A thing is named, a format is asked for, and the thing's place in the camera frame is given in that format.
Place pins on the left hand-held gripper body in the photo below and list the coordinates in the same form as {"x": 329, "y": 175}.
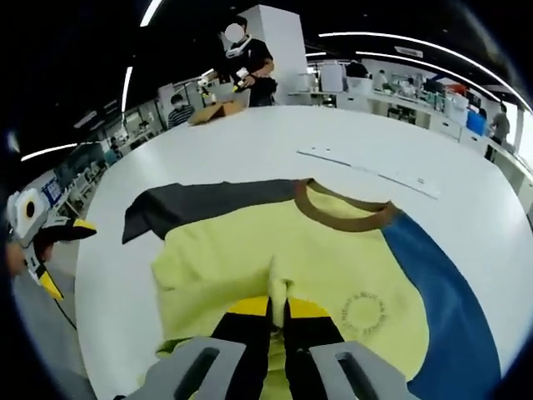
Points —
{"x": 25, "y": 225}

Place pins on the brown cardboard box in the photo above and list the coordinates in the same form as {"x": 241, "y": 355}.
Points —
{"x": 216, "y": 112}

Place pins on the ceiling air vent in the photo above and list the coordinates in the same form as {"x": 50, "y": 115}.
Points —
{"x": 408, "y": 51}

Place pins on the person's left hand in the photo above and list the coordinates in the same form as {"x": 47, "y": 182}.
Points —
{"x": 16, "y": 258}

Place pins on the yellow blue grey garment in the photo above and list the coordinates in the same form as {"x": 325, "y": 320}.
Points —
{"x": 258, "y": 250}

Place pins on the white template strip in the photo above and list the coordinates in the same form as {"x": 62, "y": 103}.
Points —
{"x": 366, "y": 168}

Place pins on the blue storage bin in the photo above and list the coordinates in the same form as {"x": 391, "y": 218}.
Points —
{"x": 476, "y": 123}

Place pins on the white cabinet counter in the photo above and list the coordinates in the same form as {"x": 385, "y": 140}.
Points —
{"x": 451, "y": 125}

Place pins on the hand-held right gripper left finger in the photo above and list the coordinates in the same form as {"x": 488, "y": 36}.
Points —
{"x": 245, "y": 354}

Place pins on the ceiling light strip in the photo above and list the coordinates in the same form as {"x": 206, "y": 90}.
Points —
{"x": 366, "y": 36}

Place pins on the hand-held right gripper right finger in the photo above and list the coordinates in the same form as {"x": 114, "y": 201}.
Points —
{"x": 308, "y": 354}

